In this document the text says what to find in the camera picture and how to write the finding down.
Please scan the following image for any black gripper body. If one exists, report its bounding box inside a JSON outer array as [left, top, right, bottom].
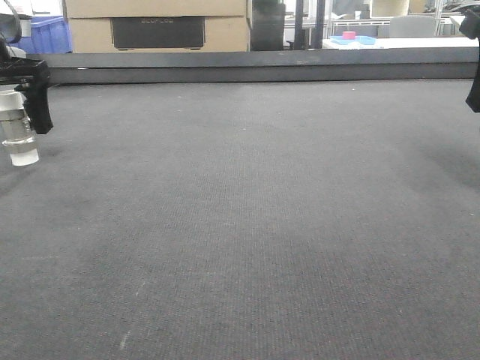
[[1, 40, 50, 86]]

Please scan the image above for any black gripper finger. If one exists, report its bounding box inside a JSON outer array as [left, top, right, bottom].
[[15, 77, 53, 134], [459, 7, 480, 113]]

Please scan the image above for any metal valve with white caps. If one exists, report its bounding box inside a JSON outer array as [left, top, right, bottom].
[[1, 90, 40, 167]]

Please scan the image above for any large cardboard box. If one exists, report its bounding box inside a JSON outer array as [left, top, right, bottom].
[[64, 1, 252, 53]]

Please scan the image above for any blue plastic crate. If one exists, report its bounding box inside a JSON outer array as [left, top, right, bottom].
[[11, 16, 72, 54]]

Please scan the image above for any blue tray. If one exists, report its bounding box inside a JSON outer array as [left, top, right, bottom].
[[330, 35, 377, 47]]

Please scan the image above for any black conveyor side rail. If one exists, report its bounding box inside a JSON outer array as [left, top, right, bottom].
[[29, 46, 479, 85]]

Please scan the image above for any black vertical post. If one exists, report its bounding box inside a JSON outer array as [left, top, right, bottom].
[[293, 0, 305, 50]]

